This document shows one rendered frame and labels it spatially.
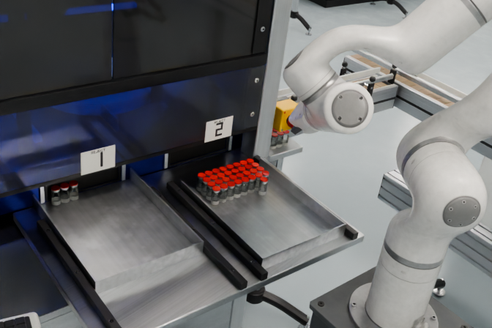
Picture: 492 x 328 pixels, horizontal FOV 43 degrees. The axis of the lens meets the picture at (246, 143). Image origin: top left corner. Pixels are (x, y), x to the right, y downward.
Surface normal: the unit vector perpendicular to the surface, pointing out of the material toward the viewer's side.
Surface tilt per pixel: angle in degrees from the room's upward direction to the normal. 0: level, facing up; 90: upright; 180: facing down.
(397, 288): 90
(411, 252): 92
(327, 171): 0
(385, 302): 90
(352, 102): 61
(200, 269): 0
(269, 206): 0
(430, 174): 49
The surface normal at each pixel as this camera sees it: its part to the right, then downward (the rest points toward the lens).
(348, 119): 0.12, 0.08
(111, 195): 0.11, -0.86
